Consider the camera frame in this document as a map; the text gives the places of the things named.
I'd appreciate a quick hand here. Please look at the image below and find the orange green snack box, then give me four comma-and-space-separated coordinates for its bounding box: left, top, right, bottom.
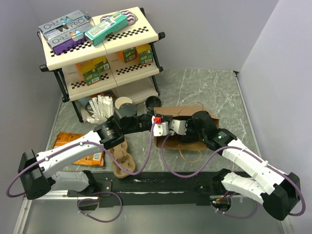
75, 60, 96, 75

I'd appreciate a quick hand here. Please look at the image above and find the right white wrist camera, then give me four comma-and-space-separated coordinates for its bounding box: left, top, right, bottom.
169, 119, 187, 136

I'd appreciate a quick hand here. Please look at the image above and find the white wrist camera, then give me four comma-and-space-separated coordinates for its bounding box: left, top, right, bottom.
152, 117, 169, 137
169, 119, 187, 136

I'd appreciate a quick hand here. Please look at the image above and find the purple wavy round pack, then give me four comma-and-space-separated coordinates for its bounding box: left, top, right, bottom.
100, 10, 138, 26

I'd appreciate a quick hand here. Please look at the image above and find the cup of straws and napkins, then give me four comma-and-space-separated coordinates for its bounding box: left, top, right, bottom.
86, 95, 114, 124

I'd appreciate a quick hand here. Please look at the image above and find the cream three-tier shelf rack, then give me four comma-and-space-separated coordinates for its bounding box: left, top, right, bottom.
37, 7, 165, 122

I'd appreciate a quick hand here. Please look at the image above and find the teal carton box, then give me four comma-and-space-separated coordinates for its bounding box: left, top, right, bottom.
84, 11, 127, 46

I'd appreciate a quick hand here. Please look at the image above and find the cardboard cup carrier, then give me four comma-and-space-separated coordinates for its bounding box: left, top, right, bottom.
109, 140, 136, 179

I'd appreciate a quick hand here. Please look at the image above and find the yellow green box right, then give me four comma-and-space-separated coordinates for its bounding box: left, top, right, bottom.
136, 43, 154, 65

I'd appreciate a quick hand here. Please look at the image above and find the silver blue RO box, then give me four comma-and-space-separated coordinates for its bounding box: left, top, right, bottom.
39, 10, 91, 33

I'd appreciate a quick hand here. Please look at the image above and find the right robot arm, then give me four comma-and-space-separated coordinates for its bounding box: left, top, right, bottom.
170, 111, 306, 221

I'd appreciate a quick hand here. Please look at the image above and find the yellow green snack box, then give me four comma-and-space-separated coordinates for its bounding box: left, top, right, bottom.
83, 56, 110, 86

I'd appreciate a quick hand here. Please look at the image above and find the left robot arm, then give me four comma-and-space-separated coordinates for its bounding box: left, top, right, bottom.
18, 103, 155, 200

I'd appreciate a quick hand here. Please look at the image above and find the stacked paper cup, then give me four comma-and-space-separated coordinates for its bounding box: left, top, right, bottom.
115, 97, 133, 109

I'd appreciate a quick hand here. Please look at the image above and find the purple RO box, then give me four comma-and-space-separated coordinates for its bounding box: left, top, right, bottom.
44, 21, 93, 55

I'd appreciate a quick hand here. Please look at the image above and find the orange green box right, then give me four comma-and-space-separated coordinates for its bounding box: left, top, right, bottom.
118, 47, 137, 63

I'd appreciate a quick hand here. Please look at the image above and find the orange snack bag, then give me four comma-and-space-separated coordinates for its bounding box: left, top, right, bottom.
53, 132, 105, 166

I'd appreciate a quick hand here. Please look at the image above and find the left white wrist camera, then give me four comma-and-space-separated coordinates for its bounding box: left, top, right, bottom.
152, 117, 169, 137

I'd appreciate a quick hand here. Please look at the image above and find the brown paper bag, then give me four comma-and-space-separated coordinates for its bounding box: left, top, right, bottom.
154, 101, 219, 163

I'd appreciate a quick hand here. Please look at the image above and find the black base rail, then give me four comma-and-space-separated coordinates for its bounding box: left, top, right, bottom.
24, 170, 269, 208

